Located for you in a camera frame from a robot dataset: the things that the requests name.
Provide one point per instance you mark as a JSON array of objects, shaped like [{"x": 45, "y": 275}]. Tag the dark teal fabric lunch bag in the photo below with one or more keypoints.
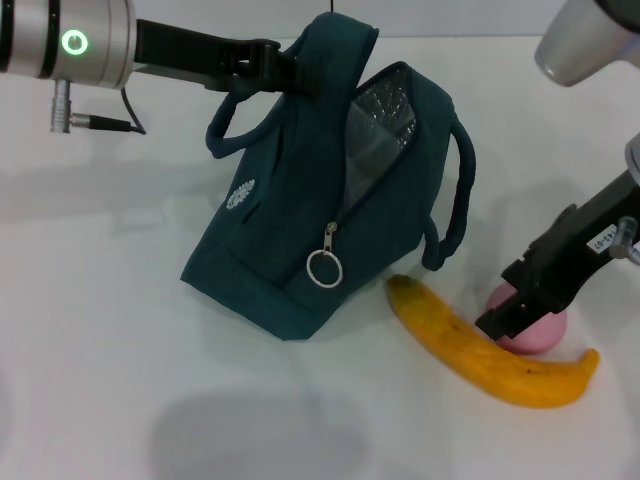
[{"x": 280, "y": 225}]

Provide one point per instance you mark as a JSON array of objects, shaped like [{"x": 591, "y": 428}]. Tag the yellow banana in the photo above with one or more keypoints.
[{"x": 450, "y": 345}]

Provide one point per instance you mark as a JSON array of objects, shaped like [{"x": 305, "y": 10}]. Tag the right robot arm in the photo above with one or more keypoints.
[{"x": 585, "y": 45}]

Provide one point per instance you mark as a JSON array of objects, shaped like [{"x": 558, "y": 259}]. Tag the pink toy peach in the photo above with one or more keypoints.
[{"x": 545, "y": 337}]

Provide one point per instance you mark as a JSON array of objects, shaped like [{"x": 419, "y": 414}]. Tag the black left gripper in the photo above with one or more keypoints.
[{"x": 200, "y": 57}]

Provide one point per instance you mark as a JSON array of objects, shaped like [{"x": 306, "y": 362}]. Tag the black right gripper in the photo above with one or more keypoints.
[{"x": 570, "y": 260}]

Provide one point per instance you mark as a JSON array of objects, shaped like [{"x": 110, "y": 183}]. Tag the clear plastic box blue lid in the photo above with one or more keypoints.
[{"x": 370, "y": 160}]

